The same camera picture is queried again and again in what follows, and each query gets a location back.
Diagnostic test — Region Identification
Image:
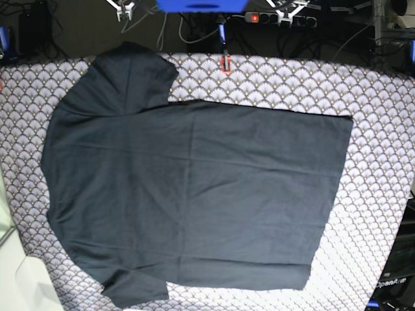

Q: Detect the dark navy T-shirt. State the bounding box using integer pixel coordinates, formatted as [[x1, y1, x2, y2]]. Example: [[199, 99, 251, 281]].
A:
[[41, 43, 353, 308]]

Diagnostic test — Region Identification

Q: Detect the red table clamp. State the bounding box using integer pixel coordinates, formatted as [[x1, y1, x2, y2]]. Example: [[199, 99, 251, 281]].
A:
[[220, 55, 231, 75]]

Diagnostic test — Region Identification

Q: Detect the blue box at top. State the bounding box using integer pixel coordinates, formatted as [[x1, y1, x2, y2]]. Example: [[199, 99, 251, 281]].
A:
[[156, 0, 248, 13]]

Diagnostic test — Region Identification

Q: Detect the fan-patterned grey tablecloth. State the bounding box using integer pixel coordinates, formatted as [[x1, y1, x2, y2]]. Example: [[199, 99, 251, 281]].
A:
[[1, 54, 414, 310]]

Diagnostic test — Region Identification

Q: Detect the blue clamp far left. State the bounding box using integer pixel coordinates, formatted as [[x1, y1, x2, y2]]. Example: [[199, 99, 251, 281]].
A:
[[0, 26, 18, 65]]

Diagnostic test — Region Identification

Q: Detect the blue clamp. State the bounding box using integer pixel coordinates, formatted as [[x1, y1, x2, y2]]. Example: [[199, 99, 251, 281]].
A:
[[0, 26, 18, 65], [407, 40, 415, 75]]

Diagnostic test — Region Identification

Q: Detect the white cabinet corner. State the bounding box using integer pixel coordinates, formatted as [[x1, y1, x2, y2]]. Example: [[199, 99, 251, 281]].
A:
[[1, 181, 63, 310]]

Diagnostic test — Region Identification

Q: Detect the black OpenArm base box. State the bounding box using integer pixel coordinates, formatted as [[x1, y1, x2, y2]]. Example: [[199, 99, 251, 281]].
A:
[[366, 198, 414, 310]]

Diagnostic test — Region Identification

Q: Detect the blue clamp far right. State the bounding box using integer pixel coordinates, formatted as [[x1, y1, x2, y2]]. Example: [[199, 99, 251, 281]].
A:
[[407, 40, 415, 75]]

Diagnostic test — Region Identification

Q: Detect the blue clamp handle centre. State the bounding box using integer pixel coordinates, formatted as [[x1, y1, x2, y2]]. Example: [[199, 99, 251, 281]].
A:
[[218, 23, 226, 46]]

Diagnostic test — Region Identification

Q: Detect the grey cable loop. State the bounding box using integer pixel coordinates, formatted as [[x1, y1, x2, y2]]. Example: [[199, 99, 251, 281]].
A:
[[178, 12, 221, 45]]

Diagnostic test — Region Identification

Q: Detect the black power strip red switch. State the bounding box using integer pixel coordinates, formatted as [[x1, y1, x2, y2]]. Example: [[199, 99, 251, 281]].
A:
[[244, 12, 317, 29]]

